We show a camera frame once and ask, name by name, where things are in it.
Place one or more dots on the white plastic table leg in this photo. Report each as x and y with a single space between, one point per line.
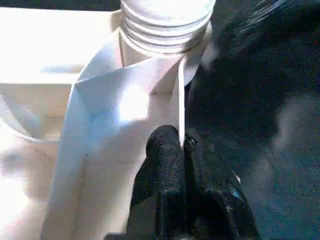
167 22

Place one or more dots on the black work mat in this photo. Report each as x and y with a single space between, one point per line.
260 150

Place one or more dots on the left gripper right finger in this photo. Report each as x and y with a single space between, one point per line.
212 200

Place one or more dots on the white plastic children's table top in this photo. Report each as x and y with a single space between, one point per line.
50 125

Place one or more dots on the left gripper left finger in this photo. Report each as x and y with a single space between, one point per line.
160 190

